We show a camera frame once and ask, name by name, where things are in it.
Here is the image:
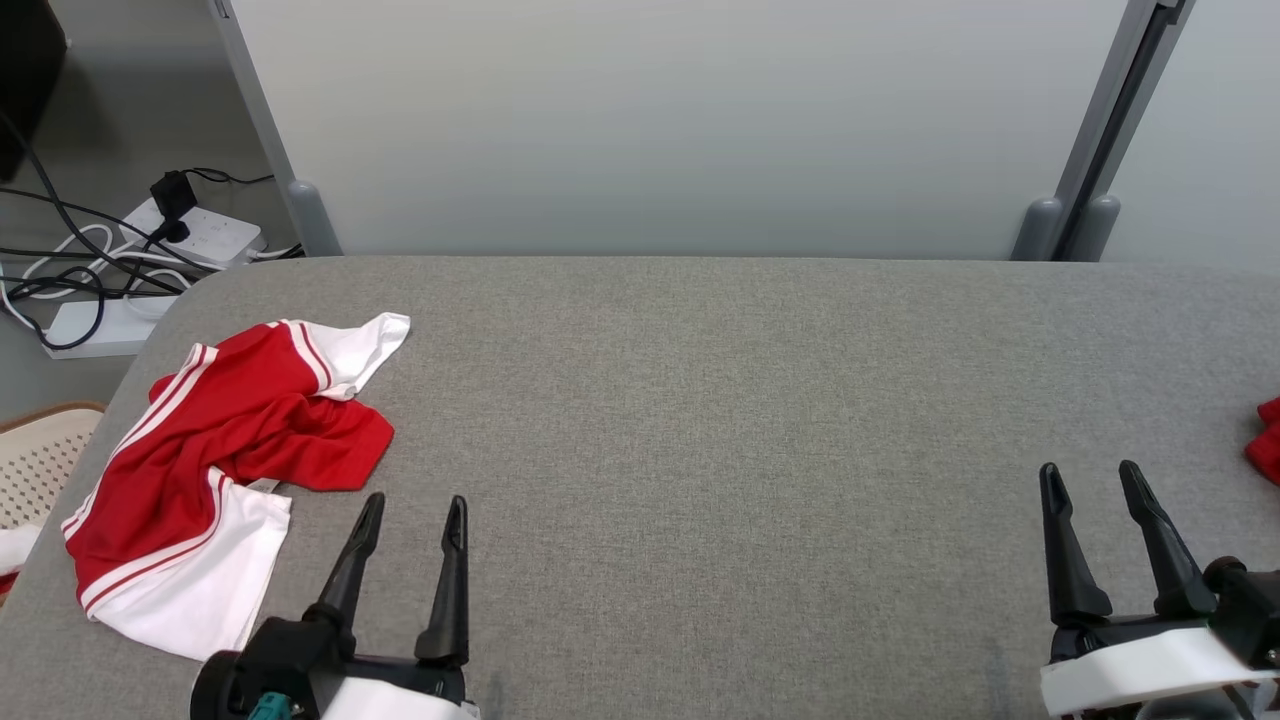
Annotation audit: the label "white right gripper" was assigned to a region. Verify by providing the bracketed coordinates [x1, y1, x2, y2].
[1038, 460, 1280, 720]

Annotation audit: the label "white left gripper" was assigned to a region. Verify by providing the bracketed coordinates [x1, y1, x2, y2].
[303, 491, 483, 720]

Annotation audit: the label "red shorts white side panels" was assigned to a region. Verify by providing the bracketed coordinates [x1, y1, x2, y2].
[1244, 396, 1280, 488]

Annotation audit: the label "red shirt white striped sleeves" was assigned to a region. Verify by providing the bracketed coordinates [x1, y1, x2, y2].
[60, 313, 412, 663]

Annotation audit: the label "beige perforated laundry basket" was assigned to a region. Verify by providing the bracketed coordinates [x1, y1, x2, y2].
[0, 402, 107, 531]

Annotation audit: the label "red white garment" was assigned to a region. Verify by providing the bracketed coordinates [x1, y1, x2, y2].
[0, 523, 47, 601]

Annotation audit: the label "flat white power strip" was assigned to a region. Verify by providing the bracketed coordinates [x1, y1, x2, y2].
[42, 295, 177, 360]

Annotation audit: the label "white partition panel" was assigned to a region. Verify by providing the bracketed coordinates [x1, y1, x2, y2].
[1100, 0, 1280, 274]
[230, 0, 1133, 260]

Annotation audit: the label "black power adapter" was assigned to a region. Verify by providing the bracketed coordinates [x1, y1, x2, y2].
[150, 170, 200, 245]

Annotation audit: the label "black cabinet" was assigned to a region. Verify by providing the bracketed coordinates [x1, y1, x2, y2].
[0, 0, 70, 184]

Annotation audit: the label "grey partition post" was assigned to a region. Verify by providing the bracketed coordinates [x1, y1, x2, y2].
[207, 0, 344, 259]
[1060, 0, 1198, 263]
[1010, 0, 1161, 263]

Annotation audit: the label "thin black adapter cable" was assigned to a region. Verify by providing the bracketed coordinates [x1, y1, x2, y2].
[185, 167, 277, 189]

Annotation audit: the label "black and white cables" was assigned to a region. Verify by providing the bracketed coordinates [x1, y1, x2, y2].
[0, 110, 191, 352]
[0, 224, 191, 323]

